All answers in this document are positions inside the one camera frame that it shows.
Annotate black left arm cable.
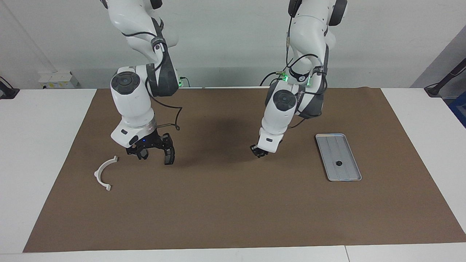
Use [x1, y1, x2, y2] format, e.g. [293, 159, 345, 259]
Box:
[260, 7, 328, 130]

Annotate white power strip box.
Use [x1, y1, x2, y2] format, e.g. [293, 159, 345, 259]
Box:
[39, 71, 79, 89]

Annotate black desk clamp mount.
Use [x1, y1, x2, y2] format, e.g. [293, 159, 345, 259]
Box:
[0, 76, 20, 100]

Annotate black angled stand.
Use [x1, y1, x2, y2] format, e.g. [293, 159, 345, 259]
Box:
[424, 58, 466, 98]

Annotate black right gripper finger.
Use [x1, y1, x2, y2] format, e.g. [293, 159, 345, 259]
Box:
[126, 146, 149, 160]
[162, 133, 176, 166]

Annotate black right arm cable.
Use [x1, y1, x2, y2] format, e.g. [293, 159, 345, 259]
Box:
[122, 18, 183, 131]

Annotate blue box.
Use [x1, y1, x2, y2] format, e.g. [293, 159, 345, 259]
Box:
[449, 95, 466, 128]

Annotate black base power cable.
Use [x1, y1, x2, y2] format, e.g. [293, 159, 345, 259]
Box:
[260, 71, 288, 87]

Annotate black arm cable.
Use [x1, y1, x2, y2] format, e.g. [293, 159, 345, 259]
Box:
[122, 18, 183, 131]
[260, 7, 328, 130]

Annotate brown table mat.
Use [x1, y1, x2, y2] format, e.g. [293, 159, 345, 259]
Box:
[23, 87, 466, 253]

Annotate silver metal tray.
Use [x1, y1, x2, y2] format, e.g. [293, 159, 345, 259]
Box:
[315, 134, 362, 182]

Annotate white semicircular bracket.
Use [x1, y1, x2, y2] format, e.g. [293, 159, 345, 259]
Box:
[94, 156, 119, 191]

